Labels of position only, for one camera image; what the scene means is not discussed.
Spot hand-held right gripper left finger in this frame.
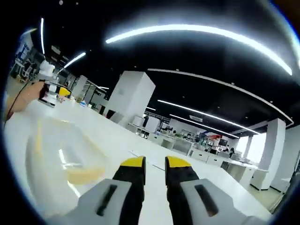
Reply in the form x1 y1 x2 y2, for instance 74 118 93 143
63 156 147 225

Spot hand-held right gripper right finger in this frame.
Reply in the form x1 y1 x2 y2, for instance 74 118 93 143
165 156 249 225

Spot clear plastic bag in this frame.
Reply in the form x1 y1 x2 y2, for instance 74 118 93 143
24 116 108 200

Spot black smartphone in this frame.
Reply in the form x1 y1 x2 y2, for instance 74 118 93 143
37 97 56 108

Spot long ceiling light strip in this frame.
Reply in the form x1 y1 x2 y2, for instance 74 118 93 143
105 23 293 76

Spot black cable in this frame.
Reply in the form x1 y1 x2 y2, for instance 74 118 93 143
6 80 59 119

